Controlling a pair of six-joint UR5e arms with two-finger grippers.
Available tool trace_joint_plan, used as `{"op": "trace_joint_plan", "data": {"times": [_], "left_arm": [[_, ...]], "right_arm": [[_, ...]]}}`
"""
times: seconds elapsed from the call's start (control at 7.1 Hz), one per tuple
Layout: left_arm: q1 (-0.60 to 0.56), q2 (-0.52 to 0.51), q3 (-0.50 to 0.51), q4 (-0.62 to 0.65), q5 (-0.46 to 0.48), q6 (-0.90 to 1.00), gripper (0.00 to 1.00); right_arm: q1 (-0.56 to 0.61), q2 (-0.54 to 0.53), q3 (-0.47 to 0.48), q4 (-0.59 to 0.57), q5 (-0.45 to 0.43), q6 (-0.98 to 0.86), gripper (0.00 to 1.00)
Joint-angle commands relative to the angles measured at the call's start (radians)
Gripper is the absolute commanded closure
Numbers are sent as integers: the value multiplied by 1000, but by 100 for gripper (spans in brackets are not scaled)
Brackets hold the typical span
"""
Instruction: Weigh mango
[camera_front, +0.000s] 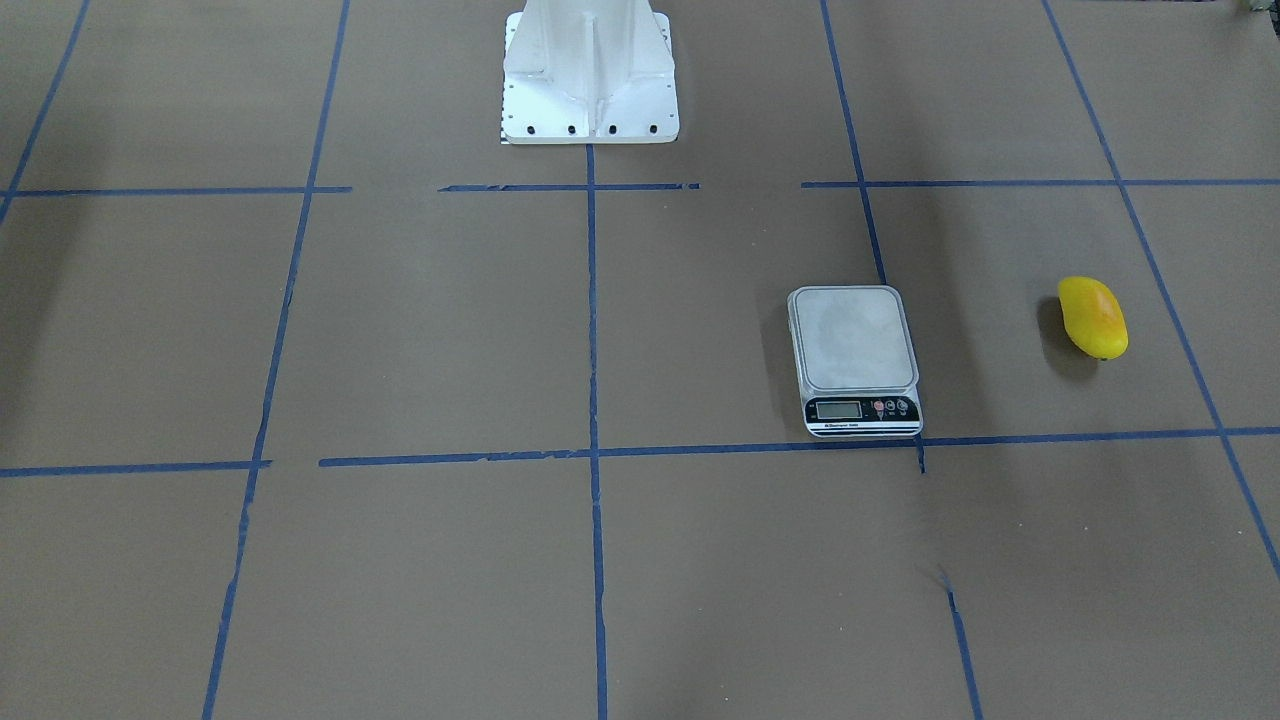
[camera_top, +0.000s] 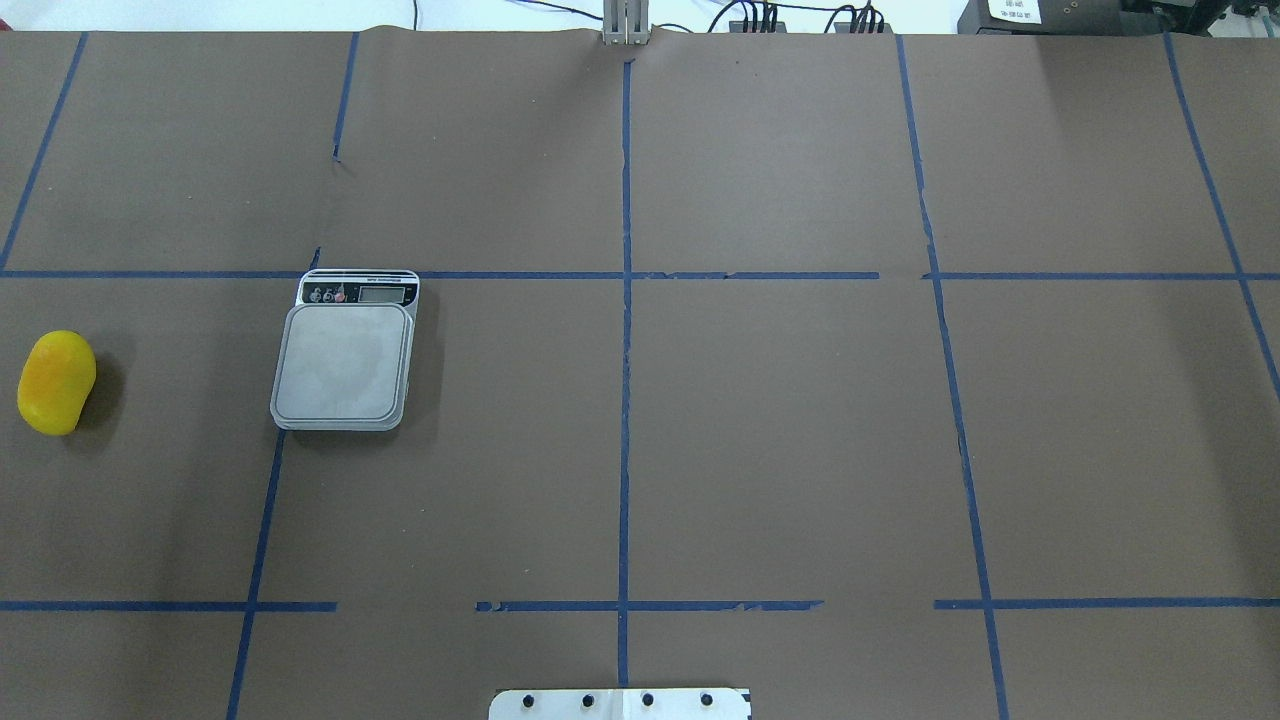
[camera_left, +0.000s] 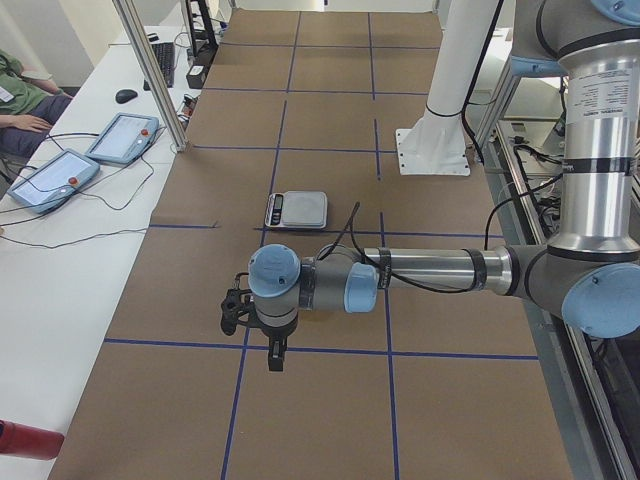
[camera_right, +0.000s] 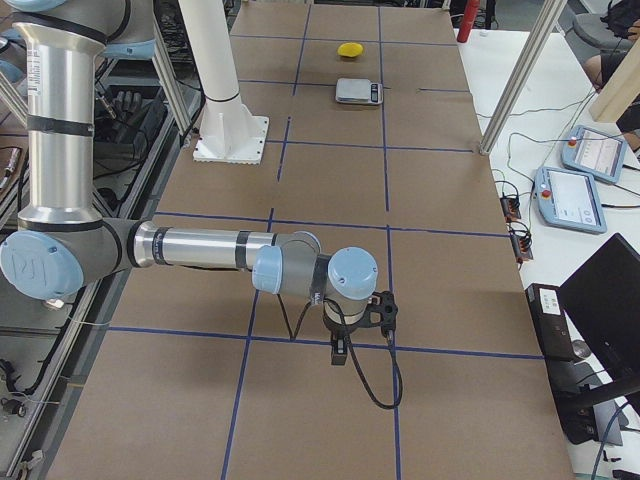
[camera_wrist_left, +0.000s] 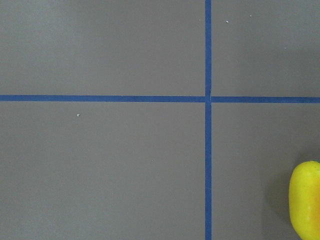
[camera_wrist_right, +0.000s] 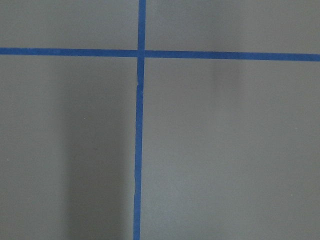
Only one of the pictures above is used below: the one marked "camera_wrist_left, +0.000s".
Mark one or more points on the yellow mango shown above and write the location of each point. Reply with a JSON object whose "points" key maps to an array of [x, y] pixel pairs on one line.
{"points": [[304, 200]]}

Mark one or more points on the horizontal blue tape strip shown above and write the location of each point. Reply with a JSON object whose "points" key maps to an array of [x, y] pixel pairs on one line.
{"points": [[160, 99]]}

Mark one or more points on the vertical blue tape strip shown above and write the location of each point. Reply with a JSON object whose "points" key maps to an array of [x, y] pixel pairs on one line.
{"points": [[208, 120]]}

